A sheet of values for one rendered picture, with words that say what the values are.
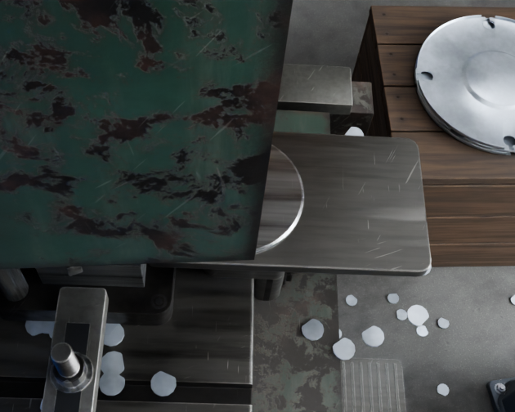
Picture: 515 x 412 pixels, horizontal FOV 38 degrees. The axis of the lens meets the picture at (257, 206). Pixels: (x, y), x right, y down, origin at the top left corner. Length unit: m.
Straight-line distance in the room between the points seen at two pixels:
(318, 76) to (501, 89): 0.49
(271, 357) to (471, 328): 0.83
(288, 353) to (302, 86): 0.34
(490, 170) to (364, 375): 0.40
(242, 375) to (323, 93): 0.39
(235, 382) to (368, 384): 0.61
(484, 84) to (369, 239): 0.72
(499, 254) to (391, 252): 0.90
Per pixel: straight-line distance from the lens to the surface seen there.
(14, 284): 0.66
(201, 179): 0.27
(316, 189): 0.67
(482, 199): 1.32
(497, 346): 1.53
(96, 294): 0.65
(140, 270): 0.64
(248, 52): 0.21
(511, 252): 1.54
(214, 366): 0.68
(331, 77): 0.93
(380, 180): 0.69
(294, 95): 0.90
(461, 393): 1.48
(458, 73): 1.35
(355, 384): 1.26
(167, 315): 0.68
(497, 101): 1.33
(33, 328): 0.70
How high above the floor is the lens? 1.35
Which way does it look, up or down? 61 degrees down
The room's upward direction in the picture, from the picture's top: 8 degrees clockwise
